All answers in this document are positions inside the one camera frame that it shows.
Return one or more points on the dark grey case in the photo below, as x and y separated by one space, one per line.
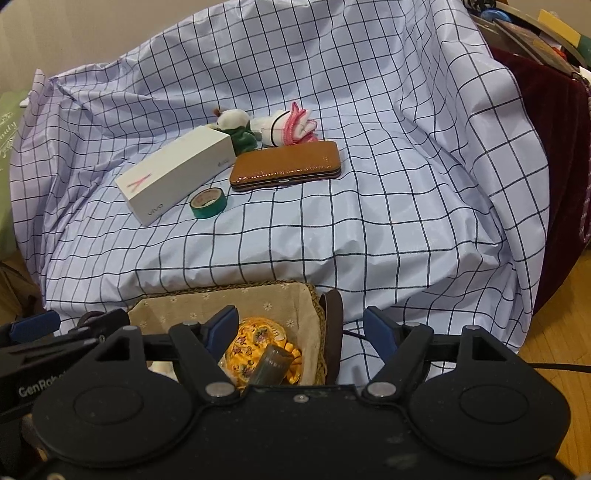
272 364

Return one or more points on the green tape roll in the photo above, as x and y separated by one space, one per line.
207 210

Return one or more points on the white and pink handkerchief bundle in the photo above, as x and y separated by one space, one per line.
286 127

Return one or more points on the dark red velvet cloth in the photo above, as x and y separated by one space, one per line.
563 161

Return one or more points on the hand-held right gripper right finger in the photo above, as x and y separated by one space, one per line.
377 332

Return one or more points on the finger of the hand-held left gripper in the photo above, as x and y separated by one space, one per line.
34 325
106 321

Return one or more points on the yellow box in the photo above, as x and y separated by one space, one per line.
558 25

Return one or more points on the white checked bed sheet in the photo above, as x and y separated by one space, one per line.
369 138

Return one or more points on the white plush toy green outfit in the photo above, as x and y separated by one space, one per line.
233 120

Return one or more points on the woven basket with fabric lining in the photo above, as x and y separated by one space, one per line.
277 302

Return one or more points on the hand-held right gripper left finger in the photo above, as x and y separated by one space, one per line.
224 330

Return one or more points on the blue ball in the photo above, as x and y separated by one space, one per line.
495 14

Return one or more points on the wooden cabinet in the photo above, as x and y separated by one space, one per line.
18 290

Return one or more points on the brown leather wallet case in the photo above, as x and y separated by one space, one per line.
281 166

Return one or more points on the white phone box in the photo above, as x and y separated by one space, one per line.
175 177

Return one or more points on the yellow embroidered pouch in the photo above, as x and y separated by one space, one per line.
251 344

